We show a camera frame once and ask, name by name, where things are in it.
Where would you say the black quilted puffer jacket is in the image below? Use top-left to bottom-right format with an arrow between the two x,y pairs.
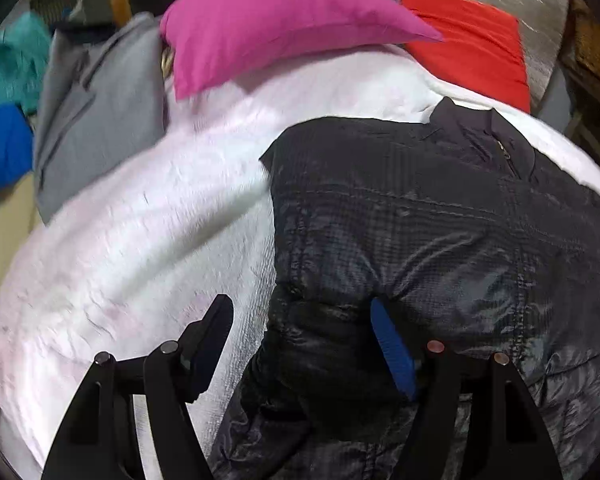
209,100 -> 600,479

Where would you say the white bed blanket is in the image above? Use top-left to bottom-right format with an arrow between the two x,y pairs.
0,48 -> 600,479

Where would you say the blue jacket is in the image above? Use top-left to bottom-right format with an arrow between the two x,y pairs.
0,103 -> 33,191

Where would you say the grey garment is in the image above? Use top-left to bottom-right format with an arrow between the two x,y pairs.
33,13 -> 166,222

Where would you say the teal shirt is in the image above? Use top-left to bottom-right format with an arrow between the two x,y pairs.
0,12 -> 52,115

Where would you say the red pillow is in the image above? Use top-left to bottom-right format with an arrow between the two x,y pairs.
400,0 -> 531,113

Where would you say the magenta pillow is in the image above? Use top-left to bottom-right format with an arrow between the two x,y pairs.
160,0 -> 442,100

